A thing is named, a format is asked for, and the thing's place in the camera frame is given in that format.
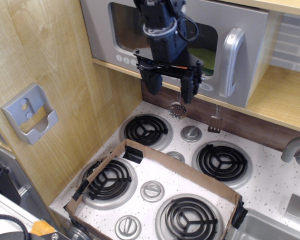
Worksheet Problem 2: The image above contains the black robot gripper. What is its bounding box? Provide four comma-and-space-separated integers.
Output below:
133, 0, 204, 104

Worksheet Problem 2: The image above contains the silver toy microwave door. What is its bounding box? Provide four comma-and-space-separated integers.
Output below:
81, 0, 270, 108

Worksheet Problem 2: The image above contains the silver hanging skimmer spoon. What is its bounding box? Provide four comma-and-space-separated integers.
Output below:
168, 92, 187, 120

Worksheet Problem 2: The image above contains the green toy plate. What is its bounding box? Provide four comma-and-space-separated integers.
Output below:
188, 48, 216, 76

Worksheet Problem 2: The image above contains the back left black burner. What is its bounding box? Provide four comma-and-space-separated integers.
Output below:
119, 114, 174, 152

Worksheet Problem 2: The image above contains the black burner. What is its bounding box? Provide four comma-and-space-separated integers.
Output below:
191, 141, 253, 190
82, 157, 138, 210
154, 193, 224, 240
119, 114, 174, 152

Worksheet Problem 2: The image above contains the back silver stove knob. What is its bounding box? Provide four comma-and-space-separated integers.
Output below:
180, 125, 202, 143

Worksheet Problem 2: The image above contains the silver stove knob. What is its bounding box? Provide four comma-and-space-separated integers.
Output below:
140, 180, 165, 203
180, 125, 202, 143
115, 215, 142, 240

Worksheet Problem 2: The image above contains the silver hanging slotted spatula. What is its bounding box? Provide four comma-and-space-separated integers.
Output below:
207, 104, 223, 134

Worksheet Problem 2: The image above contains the middle small silver knob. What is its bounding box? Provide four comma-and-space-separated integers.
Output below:
166, 151, 185, 163

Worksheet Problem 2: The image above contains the back right black burner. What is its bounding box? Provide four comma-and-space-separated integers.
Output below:
191, 141, 253, 190

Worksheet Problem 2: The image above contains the centre silver stove knob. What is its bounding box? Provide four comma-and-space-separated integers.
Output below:
140, 180, 165, 203

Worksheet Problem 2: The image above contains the wooden shelf board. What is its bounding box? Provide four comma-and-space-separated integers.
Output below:
92, 58, 300, 136

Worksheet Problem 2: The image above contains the front left black burner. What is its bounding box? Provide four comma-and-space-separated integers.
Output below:
82, 157, 138, 210

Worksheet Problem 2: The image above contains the front right black burner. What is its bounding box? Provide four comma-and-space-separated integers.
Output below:
154, 193, 224, 240

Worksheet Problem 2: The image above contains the grey toy faucet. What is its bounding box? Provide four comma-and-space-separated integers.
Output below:
281, 137, 300, 165

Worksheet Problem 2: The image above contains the front silver stove knob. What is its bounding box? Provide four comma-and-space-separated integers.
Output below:
115, 215, 142, 240

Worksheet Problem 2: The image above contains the silver toy sink basin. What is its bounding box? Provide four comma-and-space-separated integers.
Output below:
225, 209, 300, 240

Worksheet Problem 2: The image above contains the brown cardboard barrier frame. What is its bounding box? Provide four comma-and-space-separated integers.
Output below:
64, 140, 246, 240

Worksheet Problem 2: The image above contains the grey wall phone holder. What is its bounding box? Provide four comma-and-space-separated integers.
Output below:
1, 82, 59, 145

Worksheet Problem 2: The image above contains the black braided cable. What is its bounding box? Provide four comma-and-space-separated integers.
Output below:
0, 214, 31, 240

